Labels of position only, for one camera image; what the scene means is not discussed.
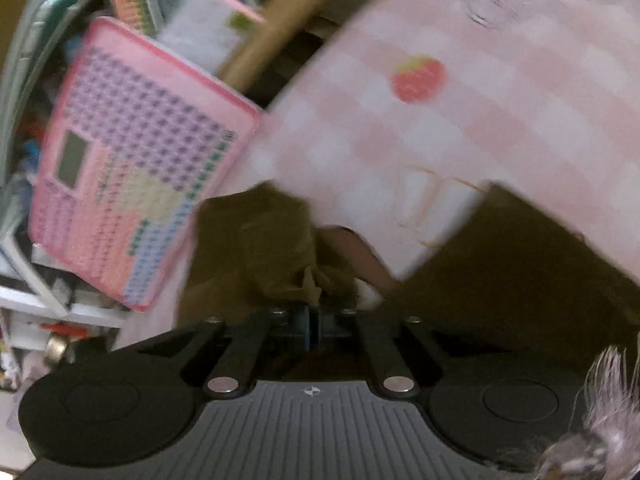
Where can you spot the olive brown garment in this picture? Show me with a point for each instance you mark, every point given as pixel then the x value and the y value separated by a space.
pixel 250 250

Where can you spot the pink toy laptop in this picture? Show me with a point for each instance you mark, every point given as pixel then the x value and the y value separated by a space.
pixel 150 135

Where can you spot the white pink-edged book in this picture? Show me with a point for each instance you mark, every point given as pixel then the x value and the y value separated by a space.
pixel 205 25

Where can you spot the red orange pen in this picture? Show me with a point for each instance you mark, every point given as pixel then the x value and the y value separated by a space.
pixel 57 329

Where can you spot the pink checked bed sheet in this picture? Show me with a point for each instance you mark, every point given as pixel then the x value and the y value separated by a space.
pixel 500 110

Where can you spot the wooden bookshelf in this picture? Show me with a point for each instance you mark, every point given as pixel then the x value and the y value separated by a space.
pixel 280 25

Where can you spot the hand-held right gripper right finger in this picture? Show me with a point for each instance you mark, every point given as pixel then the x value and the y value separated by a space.
pixel 325 329

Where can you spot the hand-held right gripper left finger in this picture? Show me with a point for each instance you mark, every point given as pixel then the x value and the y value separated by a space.
pixel 302 329

